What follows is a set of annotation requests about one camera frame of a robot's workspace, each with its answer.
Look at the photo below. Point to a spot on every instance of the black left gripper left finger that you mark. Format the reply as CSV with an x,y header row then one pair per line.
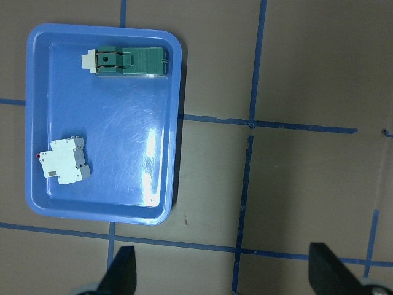
x,y
121,277

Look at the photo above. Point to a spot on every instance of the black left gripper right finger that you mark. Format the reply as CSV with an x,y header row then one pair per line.
x,y
328,275

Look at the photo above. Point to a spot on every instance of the white circuit breaker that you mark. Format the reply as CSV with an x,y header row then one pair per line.
x,y
65,160

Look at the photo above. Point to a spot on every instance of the blue plastic tray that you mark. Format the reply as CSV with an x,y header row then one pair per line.
x,y
129,125

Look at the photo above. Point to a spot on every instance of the green terminal block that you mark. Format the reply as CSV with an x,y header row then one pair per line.
x,y
125,61

